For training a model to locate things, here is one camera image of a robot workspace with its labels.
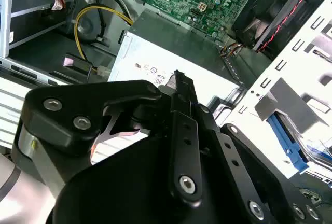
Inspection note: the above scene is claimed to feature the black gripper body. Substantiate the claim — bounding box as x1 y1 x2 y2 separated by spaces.
51 133 250 224

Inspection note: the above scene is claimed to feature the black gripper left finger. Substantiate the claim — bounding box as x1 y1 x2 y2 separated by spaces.
22 69 205 208

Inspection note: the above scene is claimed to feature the hard disk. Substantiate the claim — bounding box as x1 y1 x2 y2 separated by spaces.
267 112 332 183

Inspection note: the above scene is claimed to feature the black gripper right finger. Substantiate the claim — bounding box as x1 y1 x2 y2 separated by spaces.
191 78 325 224

